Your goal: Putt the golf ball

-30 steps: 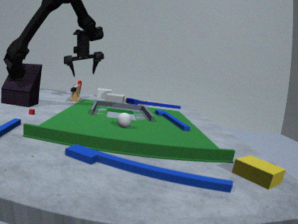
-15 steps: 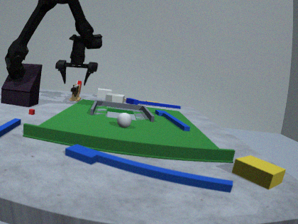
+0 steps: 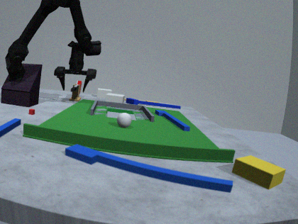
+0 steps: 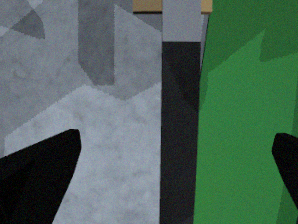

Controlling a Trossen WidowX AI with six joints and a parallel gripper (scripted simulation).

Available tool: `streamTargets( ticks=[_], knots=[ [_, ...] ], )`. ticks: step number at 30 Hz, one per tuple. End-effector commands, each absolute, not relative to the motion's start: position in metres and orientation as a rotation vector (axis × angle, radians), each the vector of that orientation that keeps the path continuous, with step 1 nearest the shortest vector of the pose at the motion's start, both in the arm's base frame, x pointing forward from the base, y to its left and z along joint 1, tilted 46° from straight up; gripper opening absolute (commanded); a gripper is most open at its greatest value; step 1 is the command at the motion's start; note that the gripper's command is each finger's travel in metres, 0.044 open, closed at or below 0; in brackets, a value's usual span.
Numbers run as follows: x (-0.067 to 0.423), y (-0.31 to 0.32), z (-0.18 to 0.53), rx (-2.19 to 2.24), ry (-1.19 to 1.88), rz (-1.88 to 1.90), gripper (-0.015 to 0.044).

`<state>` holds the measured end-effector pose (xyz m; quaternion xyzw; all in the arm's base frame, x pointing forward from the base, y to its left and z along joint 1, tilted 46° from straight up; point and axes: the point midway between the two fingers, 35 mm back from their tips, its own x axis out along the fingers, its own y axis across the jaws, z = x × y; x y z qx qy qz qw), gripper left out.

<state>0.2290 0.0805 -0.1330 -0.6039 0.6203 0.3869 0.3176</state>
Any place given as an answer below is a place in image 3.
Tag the small red block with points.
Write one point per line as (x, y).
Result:
(31, 111)

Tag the white rectangular block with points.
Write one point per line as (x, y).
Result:
(103, 92)
(119, 98)

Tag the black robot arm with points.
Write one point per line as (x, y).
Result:
(18, 50)

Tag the white golf ball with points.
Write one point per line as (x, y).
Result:
(124, 120)

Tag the yellow rectangular block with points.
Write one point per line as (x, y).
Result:
(258, 171)

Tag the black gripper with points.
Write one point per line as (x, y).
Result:
(75, 68)

